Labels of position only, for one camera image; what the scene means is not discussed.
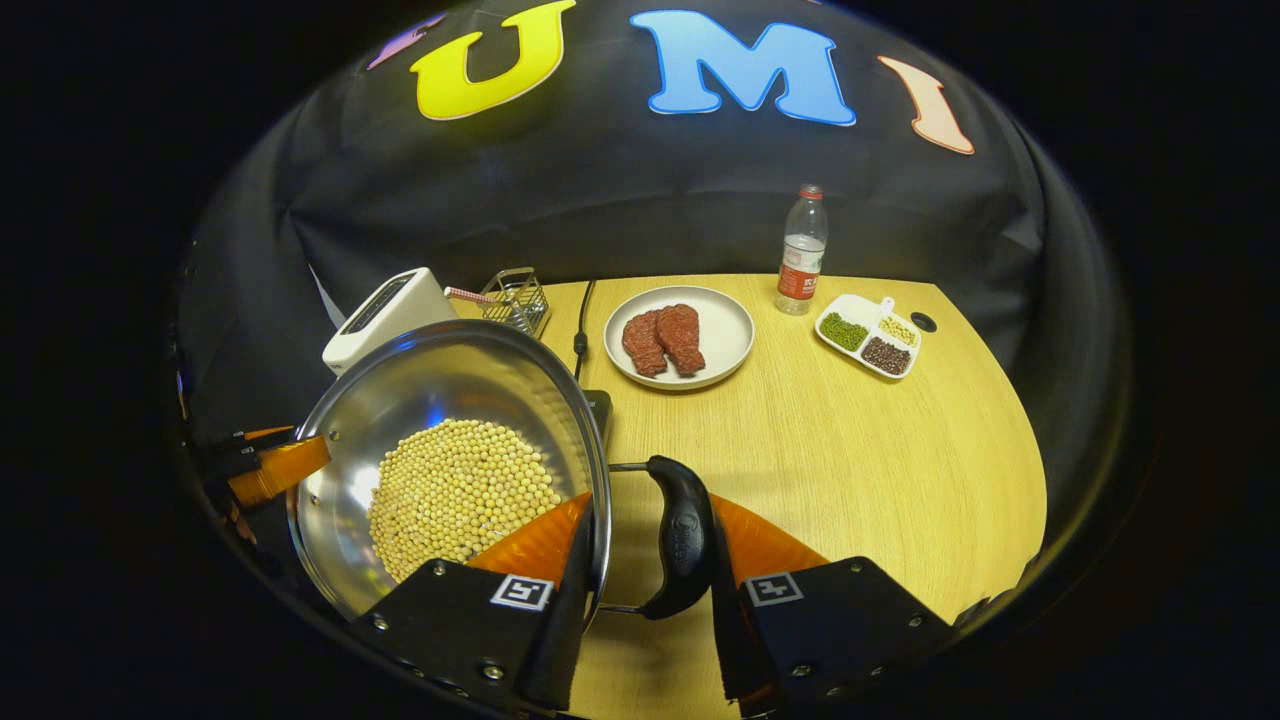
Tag white toaster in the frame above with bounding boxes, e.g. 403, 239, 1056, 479
322, 267, 459, 377

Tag pile of red beans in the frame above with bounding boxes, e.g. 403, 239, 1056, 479
862, 337, 913, 376

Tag pile of green beans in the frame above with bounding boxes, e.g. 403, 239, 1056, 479
820, 312, 869, 353

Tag white round plate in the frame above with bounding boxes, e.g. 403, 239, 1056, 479
604, 286, 756, 391

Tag wire frying basket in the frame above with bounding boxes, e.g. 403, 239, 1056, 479
445, 267, 553, 339

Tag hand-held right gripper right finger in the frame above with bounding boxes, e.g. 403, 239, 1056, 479
708, 492, 953, 719

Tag white divided dish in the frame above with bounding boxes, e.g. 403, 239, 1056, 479
815, 293, 923, 381

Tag clear plastic water bottle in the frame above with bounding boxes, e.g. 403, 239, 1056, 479
776, 184, 829, 317

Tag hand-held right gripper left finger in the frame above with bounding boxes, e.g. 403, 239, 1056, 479
348, 490, 599, 716

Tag steel pot with black handle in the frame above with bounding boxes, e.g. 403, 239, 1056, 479
287, 320, 717, 633

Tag black induction cooktop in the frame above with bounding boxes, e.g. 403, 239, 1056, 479
583, 388, 614, 451

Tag pile of soybeans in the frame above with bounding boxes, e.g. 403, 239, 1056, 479
368, 418, 563, 583

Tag black backdrop cloth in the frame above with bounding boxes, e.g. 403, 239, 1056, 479
180, 0, 1131, 501

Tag black power cable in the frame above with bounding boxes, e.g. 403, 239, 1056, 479
572, 280, 598, 381

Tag raw meat slice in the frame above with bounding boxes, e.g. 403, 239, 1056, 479
622, 310, 668, 378
655, 304, 707, 377

